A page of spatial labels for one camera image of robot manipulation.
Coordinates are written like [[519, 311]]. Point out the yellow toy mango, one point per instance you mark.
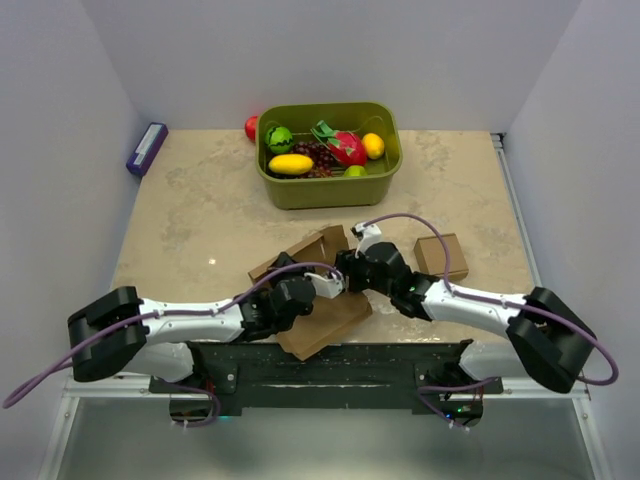
[[291, 164]]

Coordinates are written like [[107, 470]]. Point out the purple white rectangular box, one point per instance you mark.
[[147, 149]]

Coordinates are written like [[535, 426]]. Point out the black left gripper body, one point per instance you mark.
[[287, 275]]

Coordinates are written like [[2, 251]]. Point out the green toy lime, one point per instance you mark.
[[355, 171]]

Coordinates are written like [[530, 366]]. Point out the purple toy grapes bunch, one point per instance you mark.
[[323, 160]]

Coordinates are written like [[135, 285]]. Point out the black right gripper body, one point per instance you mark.
[[360, 276]]

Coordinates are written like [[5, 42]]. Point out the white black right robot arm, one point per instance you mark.
[[551, 342]]

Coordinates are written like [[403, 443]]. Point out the yellow toy lemon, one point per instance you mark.
[[374, 146]]

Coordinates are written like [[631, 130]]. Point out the red toy apple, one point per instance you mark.
[[250, 128]]

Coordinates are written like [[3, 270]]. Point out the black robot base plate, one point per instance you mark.
[[401, 376]]

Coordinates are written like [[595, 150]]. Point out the pink toy dragon fruit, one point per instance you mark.
[[345, 146]]

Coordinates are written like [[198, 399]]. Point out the small folded cardboard box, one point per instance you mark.
[[430, 256]]

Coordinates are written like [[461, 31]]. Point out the small toy watermelon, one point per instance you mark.
[[279, 140]]

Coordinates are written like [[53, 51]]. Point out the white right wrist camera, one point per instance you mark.
[[367, 234]]

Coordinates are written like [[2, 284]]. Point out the green plastic basket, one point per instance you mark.
[[337, 190]]

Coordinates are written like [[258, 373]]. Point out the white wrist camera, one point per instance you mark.
[[329, 285], [367, 234]]

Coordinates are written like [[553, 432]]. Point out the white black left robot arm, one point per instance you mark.
[[123, 332]]

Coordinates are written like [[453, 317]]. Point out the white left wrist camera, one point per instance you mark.
[[329, 285]]

